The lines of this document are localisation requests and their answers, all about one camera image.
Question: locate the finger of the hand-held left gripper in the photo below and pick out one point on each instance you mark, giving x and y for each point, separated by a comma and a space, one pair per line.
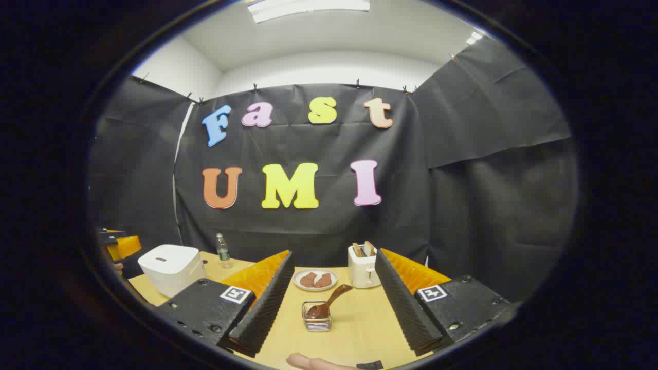
127, 246

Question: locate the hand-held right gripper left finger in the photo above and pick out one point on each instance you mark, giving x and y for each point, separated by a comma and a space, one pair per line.
267, 303

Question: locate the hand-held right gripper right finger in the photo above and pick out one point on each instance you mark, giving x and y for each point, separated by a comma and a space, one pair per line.
403, 303

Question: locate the white rice cooker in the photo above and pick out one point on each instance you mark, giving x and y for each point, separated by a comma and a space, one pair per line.
169, 267

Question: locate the brown wooden spoon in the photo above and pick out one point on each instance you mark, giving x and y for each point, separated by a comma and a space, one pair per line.
329, 300

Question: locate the brown meat piece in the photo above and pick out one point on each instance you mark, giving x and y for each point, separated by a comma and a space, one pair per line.
307, 280
324, 280

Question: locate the white round plate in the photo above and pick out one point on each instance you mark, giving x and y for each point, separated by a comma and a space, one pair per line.
314, 289

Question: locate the white toaster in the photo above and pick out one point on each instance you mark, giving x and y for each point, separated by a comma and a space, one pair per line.
362, 272

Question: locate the toast slice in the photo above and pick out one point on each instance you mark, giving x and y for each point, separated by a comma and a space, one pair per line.
369, 248
357, 250

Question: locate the clear plastic water bottle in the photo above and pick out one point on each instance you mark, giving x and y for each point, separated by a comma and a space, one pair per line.
223, 254

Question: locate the small ceiling light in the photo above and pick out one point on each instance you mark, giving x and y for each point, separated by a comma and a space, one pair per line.
474, 38

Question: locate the long ceiling light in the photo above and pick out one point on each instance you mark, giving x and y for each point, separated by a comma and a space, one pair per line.
308, 7

